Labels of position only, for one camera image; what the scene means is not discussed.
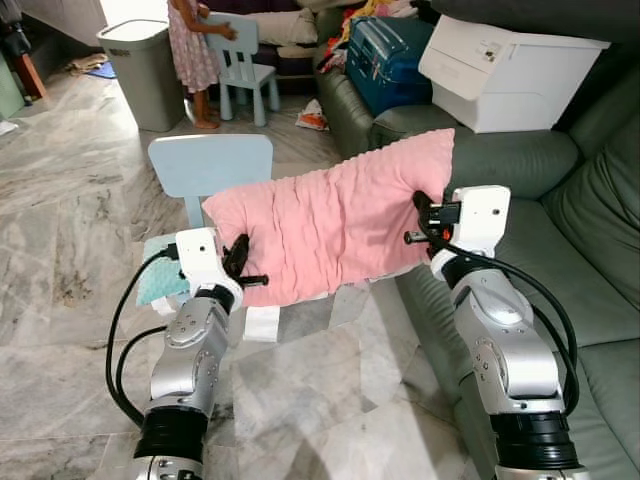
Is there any light blue child chair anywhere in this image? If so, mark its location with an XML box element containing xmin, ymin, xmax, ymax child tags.
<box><xmin>205</xmin><ymin>12</ymin><xmax>281</xmax><ymax>126</ymax></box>
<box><xmin>148</xmin><ymin>133</ymin><xmax>274</xmax><ymax>231</ymax></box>

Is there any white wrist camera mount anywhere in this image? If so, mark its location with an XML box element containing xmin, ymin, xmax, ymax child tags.
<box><xmin>175</xmin><ymin>227</ymin><xmax>244</xmax><ymax>311</ymax></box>
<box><xmin>432</xmin><ymin>185</ymin><xmax>511</xmax><ymax>271</ymax></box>

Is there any blue hard suitcase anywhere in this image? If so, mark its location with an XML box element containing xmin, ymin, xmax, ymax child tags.
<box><xmin>345</xmin><ymin>15</ymin><xmax>436</xmax><ymax>116</ymax></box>

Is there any orange white packet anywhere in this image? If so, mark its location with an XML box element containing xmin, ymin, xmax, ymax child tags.
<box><xmin>296</xmin><ymin>98</ymin><xmax>329</xmax><ymax>133</ymax></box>

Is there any green leather sofa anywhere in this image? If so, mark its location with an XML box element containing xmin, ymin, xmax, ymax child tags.
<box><xmin>318</xmin><ymin>0</ymin><xmax>640</xmax><ymax>480</ymax></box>

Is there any cream cushion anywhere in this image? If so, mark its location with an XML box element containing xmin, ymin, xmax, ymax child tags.
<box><xmin>255</xmin><ymin>10</ymin><xmax>319</xmax><ymax>46</ymax></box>

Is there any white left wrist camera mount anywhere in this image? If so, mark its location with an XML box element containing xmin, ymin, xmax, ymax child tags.
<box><xmin>175</xmin><ymin>227</ymin><xmax>244</xmax><ymax>311</ymax></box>

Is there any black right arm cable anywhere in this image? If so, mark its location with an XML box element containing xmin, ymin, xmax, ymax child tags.
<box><xmin>405</xmin><ymin>215</ymin><xmax>583</xmax><ymax>416</ymax></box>

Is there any pink textured pillow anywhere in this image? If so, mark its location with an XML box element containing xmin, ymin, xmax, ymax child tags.
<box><xmin>200</xmin><ymin>127</ymin><xmax>456</xmax><ymax>343</ymax></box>

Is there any white plastic storage box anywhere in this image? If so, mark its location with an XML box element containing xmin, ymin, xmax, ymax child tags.
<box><xmin>418</xmin><ymin>14</ymin><xmax>611</xmax><ymax>134</ymax></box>

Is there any child in floral dress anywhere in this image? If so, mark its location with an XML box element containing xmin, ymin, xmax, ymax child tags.
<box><xmin>165</xmin><ymin>0</ymin><xmax>239</xmax><ymax>131</ymax></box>

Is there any grey trash bin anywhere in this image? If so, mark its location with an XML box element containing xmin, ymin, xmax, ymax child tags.
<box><xmin>96</xmin><ymin>18</ymin><xmax>186</xmax><ymax>133</ymax></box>

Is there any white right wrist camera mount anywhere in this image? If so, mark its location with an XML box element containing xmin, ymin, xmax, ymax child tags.
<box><xmin>432</xmin><ymin>185</ymin><xmax>511</xmax><ymax>271</ymax></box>

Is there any teal seat cushion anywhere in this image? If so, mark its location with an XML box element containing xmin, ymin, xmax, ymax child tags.
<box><xmin>135</xmin><ymin>235</ymin><xmax>191</xmax><ymax>306</ymax></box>

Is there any long black left arm cable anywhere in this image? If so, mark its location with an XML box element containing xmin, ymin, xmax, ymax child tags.
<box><xmin>104</xmin><ymin>248</ymin><xmax>181</xmax><ymax>426</ymax></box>

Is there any short black left arm cable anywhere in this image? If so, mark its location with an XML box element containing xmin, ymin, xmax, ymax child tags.
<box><xmin>114</xmin><ymin>325</ymin><xmax>169</xmax><ymax>403</ymax></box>

